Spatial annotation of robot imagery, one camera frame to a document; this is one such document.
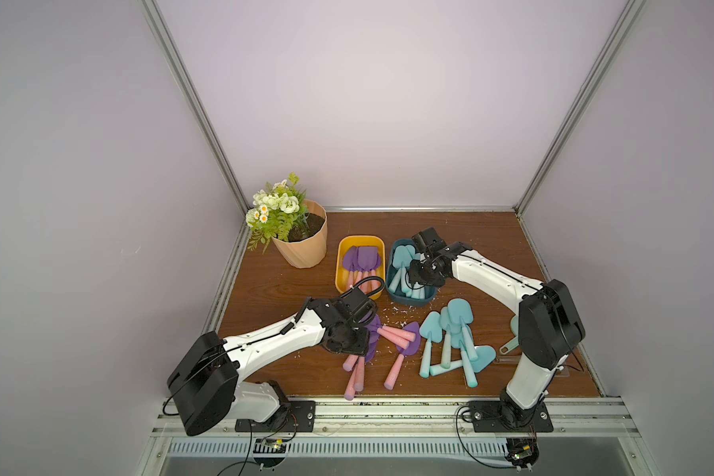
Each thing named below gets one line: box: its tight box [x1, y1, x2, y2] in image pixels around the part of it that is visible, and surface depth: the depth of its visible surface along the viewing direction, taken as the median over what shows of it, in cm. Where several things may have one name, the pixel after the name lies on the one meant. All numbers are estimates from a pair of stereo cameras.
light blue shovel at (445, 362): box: [439, 305, 452, 369], surface depth 85 cm
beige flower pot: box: [271, 199, 328, 269], surface depth 96 cm
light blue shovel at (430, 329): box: [419, 311, 444, 378], surface depth 88 cm
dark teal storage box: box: [385, 238, 437, 307], surface depth 94 cm
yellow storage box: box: [335, 235, 386, 297], surface depth 105 cm
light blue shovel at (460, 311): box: [447, 297, 478, 362], surface depth 92 cm
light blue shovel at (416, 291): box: [401, 279, 426, 300], surface depth 94 cm
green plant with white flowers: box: [244, 172, 311, 254], surface depth 82 cm
